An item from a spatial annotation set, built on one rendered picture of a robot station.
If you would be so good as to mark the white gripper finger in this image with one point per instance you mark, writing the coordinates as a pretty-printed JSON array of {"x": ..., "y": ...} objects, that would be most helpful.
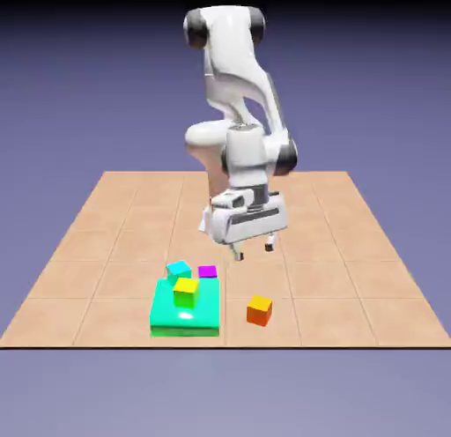
[
  {"x": 238, "y": 252},
  {"x": 270, "y": 242}
]

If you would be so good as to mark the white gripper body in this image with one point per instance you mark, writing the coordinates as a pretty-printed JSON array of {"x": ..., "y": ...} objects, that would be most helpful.
[{"x": 246, "y": 222}]

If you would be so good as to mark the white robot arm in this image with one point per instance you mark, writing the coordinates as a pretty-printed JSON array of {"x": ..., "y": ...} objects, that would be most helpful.
[{"x": 232, "y": 70}]

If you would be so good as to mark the small magenta cube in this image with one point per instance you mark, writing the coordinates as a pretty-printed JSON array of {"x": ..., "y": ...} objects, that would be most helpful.
[{"x": 207, "y": 271}]

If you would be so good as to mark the small cyan cube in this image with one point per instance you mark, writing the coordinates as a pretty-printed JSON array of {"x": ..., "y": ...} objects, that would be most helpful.
[{"x": 179, "y": 269}]

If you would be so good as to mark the small orange cube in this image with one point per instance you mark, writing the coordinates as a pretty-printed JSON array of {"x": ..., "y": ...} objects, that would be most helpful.
[{"x": 259, "y": 311}]

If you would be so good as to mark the small yellow-green cube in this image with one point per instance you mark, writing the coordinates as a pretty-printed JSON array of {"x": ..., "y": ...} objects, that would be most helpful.
[{"x": 186, "y": 292}]

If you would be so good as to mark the large green box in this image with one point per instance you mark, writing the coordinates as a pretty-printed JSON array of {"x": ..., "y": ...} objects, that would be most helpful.
[{"x": 185, "y": 312}]

